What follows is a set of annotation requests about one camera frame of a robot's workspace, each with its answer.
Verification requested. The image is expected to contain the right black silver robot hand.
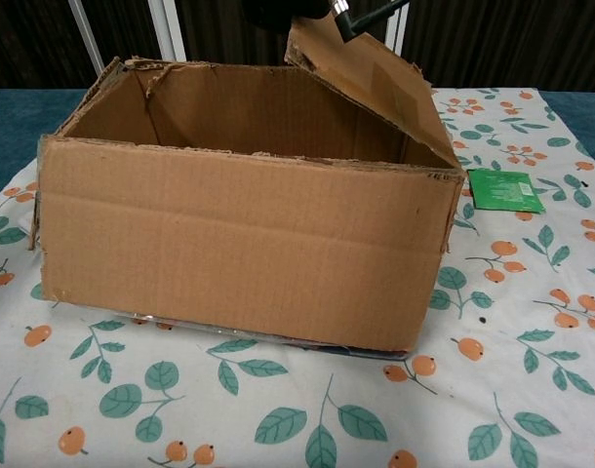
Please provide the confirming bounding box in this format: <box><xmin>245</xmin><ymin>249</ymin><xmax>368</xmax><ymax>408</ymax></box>
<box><xmin>242</xmin><ymin>0</ymin><xmax>331</xmax><ymax>23</ymax></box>

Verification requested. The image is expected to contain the brown cardboard shipping box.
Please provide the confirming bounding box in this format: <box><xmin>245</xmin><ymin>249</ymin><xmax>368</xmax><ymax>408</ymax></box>
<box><xmin>28</xmin><ymin>18</ymin><xmax>467</xmax><ymax>352</ymax></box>

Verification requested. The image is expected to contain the green foil sachet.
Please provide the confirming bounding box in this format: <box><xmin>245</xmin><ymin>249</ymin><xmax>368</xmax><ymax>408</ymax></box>
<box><xmin>469</xmin><ymin>168</ymin><xmax>547</xmax><ymax>215</ymax></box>

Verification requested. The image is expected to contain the teal table cover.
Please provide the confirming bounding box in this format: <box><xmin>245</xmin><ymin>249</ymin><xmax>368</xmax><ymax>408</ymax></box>
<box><xmin>0</xmin><ymin>87</ymin><xmax>595</xmax><ymax>206</ymax></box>

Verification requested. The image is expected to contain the red ink pad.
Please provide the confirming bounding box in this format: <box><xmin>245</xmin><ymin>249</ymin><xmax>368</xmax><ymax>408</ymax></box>
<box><xmin>282</xmin><ymin>339</ymin><xmax>410</xmax><ymax>362</ymax></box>

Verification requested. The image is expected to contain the floral leaf print tablecloth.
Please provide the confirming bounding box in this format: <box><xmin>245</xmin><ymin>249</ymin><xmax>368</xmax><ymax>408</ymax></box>
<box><xmin>0</xmin><ymin>87</ymin><xmax>595</xmax><ymax>468</ymax></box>

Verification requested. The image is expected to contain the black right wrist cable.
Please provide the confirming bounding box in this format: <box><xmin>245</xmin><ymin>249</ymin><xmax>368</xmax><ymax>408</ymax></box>
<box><xmin>329</xmin><ymin>0</ymin><xmax>411</xmax><ymax>43</ymax></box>

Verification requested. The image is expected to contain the white aluminium frame post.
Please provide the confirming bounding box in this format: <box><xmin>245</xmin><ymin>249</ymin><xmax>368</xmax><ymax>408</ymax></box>
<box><xmin>67</xmin><ymin>0</ymin><xmax>111</xmax><ymax>89</ymax></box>
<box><xmin>148</xmin><ymin>0</ymin><xmax>191</xmax><ymax>62</ymax></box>
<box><xmin>383</xmin><ymin>0</ymin><xmax>411</xmax><ymax>56</ymax></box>

